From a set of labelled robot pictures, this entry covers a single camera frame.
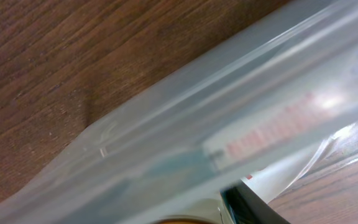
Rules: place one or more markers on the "clear plastic container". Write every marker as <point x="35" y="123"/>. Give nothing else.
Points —
<point x="144" y="160"/>

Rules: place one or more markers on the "white Panadol medicine box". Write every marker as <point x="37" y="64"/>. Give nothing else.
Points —
<point x="251" y="127"/>

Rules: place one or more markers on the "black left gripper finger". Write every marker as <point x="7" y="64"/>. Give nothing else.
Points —
<point x="246" y="207"/>

